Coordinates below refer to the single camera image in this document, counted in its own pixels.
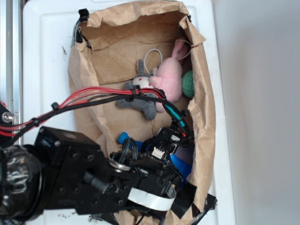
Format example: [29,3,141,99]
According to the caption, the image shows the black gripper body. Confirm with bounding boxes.
[110,126,195,204]

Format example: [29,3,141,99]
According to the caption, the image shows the blue plastic bottle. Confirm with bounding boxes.
[118,131,195,188]

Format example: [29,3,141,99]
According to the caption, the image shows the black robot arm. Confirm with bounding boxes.
[0,127,196,223]

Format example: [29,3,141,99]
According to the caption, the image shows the grey plush bunny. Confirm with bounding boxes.
[117,59,157,120]

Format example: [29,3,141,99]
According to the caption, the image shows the pink plush bunny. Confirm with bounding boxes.
[150,37,189,102]

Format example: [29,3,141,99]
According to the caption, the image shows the green ball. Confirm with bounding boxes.
[181,70,195,98]

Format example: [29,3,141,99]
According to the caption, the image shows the brown paper bag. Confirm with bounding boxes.
[67,0,217,225]

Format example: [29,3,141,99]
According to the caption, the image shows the white plastic tray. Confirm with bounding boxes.
[22,0,236,225]

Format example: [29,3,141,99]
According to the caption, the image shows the red and black cable bundle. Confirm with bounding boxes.
[0,86,191,148]

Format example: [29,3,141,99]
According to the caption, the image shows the black mounting bracket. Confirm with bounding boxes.
[0,101,14,125]

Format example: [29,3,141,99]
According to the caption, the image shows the aluminium frame rail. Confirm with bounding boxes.
[0,0,26,146]

